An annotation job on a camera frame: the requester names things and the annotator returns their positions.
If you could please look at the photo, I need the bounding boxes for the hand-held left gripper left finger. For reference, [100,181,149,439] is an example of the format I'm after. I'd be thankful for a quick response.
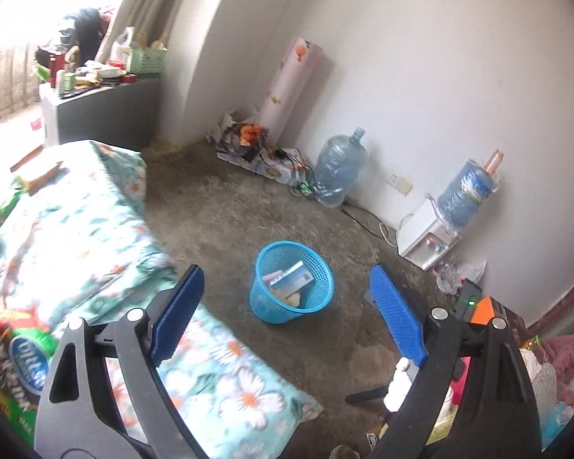
[33,263,206,459]

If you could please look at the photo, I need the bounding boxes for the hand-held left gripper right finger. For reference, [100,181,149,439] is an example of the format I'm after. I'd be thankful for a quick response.
[367,262,542,459]

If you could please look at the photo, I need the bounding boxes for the blue mesh wastebasket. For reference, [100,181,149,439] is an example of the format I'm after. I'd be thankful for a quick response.
[249,241,334,324]

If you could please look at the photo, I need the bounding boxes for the blue medicine box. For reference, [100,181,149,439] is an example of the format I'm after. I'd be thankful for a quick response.
[269,261,315,292]

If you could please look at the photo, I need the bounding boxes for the person's right hand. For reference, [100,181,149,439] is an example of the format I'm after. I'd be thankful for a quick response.
[384,358,421,412]

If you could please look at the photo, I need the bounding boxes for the crumpled clear plastic bags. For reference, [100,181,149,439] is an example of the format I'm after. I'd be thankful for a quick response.
[433,258,488,297]

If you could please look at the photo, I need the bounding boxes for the white water dispenser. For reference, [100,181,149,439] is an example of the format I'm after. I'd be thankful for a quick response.
[396,199,462,272]

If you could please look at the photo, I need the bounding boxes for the mauve cloth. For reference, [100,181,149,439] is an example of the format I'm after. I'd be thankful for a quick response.
[538,335,574,405]

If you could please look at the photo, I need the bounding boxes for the floral quilt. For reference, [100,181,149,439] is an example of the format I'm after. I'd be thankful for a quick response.
[0,140,323,459]

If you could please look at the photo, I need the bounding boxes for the blue dispenser water bottle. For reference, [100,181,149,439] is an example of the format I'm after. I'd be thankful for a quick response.
[435,158,501,230]

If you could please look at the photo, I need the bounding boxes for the tan tube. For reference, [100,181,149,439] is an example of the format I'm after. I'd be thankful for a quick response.
[478,150,505,175]

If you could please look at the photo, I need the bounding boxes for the clear water jug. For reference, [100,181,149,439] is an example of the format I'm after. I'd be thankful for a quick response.
[312,127,369,208]

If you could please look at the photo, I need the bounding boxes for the large green snack bag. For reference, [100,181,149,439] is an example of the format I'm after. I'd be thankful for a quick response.
[0,311,60,443]

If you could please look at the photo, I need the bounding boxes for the dark orange snack bag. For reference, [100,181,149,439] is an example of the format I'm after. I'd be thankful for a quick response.
[230,122,269,146]

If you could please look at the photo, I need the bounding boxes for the brown flat snack packet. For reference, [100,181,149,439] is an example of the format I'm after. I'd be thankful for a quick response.
[10,150,70,192]

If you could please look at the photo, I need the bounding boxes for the green snack wrapper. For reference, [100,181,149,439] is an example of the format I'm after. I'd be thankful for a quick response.
[0,177,29,225]

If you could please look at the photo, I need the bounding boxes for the grey cabinet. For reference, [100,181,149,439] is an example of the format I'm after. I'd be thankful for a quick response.
[39,76,163,146]

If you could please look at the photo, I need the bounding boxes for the rolled floral wallpaper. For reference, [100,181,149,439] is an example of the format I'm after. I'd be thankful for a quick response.
[258,37,325,146]

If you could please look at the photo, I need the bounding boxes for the green plastic basket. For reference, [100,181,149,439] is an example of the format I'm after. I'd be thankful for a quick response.
[129,48,167,78]

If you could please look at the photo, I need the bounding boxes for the green white can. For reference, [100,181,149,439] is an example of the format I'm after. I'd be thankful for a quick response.
[57,71,76,99]

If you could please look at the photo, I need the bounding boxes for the white plastic jug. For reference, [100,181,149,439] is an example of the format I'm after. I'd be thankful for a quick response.
[111,26,137,65]

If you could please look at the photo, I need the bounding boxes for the red bottle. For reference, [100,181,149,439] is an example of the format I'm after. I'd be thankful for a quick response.
[49,52,65,88]

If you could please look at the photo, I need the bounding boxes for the metal window railing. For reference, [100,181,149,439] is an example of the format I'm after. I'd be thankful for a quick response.
[0,41,44,127]

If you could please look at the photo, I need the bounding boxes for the black bag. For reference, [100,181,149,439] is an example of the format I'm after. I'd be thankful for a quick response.
[57,7,107,58]

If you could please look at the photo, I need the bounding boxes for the beige curtain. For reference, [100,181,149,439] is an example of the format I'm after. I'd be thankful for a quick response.
[98,0,206,65]

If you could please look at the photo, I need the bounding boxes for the wall socket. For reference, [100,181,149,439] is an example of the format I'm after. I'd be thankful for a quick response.
[386,172,413,196]

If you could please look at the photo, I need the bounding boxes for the tangle of black cables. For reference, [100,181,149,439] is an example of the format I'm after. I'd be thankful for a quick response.
[261,146,316,197]

